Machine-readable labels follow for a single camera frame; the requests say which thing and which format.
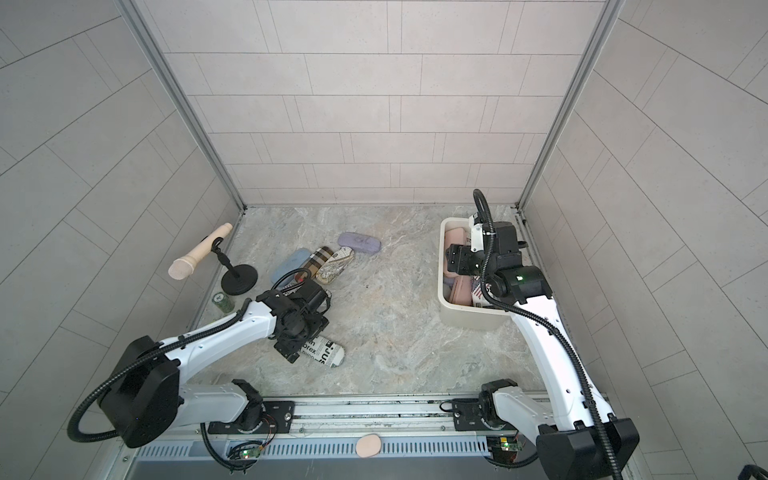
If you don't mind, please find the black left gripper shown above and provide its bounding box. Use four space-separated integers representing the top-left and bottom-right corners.
283 309 334 363

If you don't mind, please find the pink case front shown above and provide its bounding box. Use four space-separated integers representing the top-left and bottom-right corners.
443 228 468 279

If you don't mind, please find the newspaper case front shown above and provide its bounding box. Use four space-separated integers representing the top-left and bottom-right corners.
301 335 345 368

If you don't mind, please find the map print glasses case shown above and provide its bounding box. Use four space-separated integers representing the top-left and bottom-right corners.
315 247 355 285

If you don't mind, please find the cream plastic storage box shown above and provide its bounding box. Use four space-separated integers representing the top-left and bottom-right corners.
437 217 511 331

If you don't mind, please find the purple case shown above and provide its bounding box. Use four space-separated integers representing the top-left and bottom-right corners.
337 232 382 255

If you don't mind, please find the plaid glasses case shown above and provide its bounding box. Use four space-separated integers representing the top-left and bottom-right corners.
301 246 334 285

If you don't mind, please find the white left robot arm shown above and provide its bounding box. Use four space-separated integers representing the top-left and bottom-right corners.
67 279 331 448

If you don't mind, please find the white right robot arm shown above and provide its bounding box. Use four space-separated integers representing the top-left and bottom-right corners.
444 217 640 479

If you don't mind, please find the light blue glasses case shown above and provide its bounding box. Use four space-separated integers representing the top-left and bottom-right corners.
271 248 312 287

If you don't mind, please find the black microphone stand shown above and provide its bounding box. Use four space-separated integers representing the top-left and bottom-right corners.
211 237 258 296

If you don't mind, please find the beige microphone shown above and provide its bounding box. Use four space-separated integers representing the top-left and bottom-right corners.
168 223 233 281

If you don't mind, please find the left circuit board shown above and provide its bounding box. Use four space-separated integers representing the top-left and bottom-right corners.
228 440 264 462

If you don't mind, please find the circuit board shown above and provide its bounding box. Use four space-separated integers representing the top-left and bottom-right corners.
228 440 264 462
486 436 524 457

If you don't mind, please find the pink oval tag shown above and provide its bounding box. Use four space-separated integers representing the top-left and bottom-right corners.
355 434 383 459

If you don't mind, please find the right circuit board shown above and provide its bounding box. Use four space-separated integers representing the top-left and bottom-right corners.
486 436 524 457

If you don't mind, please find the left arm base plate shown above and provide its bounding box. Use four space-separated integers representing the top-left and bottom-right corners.
206 400 296 435

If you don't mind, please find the aluminium rail frame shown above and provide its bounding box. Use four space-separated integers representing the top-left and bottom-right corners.
116 389 625 445

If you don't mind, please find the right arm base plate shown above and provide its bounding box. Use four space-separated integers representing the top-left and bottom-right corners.
440 398 517 432

